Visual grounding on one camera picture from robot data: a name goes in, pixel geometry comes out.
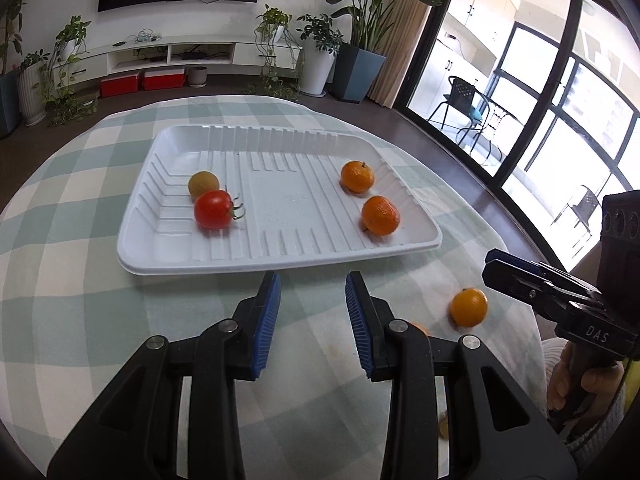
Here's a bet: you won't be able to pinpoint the person's right leg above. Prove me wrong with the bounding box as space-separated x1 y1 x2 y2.
541 337 568 366

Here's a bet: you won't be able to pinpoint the plant in white ribbed pot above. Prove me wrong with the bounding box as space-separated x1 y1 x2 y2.
17 50 51 128

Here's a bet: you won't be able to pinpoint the person's right hand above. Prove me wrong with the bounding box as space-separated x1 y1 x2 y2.
546 342 627 423

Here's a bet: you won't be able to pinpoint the large rough tangerine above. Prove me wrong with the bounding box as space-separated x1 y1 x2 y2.
361 195 401 237

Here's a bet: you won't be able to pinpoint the black metal balcony table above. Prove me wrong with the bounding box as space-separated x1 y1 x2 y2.
470 102 526 166

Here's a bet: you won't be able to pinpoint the black metal balcony chair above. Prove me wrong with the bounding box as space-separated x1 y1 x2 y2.
427 76 493 153
550 185 604 251

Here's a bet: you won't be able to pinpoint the red tomato with long stem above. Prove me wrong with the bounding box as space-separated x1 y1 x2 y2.
194 188 247 231

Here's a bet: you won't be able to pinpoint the white plastic tray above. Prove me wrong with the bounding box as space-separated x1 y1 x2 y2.
116 124 443 277

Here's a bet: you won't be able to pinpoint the white balcony cabinets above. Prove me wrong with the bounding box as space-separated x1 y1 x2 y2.
410 0 521 126

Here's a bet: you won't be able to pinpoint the black sliding door frame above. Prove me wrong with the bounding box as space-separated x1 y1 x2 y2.
392 0 640 271

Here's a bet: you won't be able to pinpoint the beige curtain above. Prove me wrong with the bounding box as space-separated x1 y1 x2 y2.
367 0 448 109

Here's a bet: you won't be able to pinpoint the large-leaf plant in blue pot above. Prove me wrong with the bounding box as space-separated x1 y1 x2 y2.
325 0 443 104

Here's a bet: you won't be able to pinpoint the small tangerine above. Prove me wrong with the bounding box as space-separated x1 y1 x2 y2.
340 160 375 194

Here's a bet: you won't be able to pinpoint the small smooth orange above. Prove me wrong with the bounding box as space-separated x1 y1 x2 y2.
449 287 489 328

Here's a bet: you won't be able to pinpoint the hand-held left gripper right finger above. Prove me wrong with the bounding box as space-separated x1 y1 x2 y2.
345 271 578 480

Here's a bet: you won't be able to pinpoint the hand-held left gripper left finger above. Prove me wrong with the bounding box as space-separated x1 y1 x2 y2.
47 271 282 480

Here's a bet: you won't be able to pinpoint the person's right forearm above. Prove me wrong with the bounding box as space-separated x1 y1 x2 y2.
565 400 628 473

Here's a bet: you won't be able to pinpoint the white television cabinet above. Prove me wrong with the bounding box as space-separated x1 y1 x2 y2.
75 35 304 86

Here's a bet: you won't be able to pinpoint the bushy plant in white pot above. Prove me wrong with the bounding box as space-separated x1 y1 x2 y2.
296 12 344 97

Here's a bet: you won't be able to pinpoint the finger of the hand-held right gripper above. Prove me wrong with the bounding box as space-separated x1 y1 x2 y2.
485 249 603 307
481 259 577 320

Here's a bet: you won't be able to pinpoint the trailing pothos plant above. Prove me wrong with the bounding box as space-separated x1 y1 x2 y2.
42 15 101 128

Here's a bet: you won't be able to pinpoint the trailing vine plant on cabinet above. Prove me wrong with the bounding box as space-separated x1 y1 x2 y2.
254 4 304 102

